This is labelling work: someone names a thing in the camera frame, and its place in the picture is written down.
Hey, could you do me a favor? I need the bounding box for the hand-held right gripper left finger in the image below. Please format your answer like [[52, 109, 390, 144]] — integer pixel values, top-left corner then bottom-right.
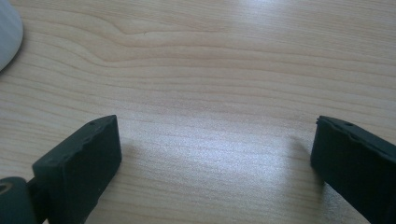
[[27, 114, 122, 224]]

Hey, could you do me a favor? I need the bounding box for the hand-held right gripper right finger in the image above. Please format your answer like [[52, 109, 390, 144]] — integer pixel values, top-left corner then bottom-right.
[[310, 115, 396, 224]]

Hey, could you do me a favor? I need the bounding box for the steel cup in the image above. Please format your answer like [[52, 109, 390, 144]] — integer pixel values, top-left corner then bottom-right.
[[0, 0, 24, 73]]

